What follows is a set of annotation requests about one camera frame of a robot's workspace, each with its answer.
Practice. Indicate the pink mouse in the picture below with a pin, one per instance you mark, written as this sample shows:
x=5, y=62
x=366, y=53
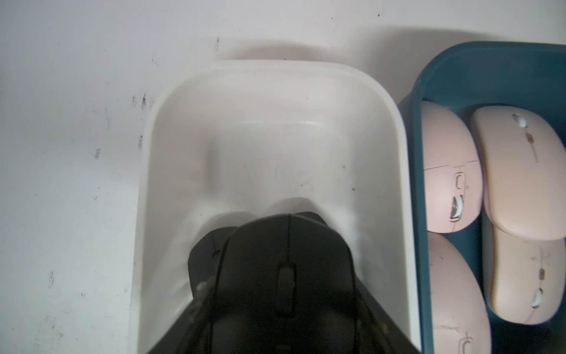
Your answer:
x=459, y=317
x=452, y=171
x=523, y=280
x=523, y=163

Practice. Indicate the black mouse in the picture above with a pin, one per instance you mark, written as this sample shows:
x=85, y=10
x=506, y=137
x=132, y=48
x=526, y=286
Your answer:
x=285, y=284
x=205, y=256
x=313, y=217

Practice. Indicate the white storage box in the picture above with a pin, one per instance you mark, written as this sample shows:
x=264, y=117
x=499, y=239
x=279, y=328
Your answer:
x=244, y=139

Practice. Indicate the teal storage box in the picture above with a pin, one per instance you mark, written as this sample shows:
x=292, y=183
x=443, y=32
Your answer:
x=464, y=78

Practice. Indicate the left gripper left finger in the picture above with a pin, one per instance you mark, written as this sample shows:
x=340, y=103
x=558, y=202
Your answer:
x=190, y=333

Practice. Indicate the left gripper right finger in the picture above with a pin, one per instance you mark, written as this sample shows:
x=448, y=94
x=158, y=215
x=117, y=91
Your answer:
x=377, y=331

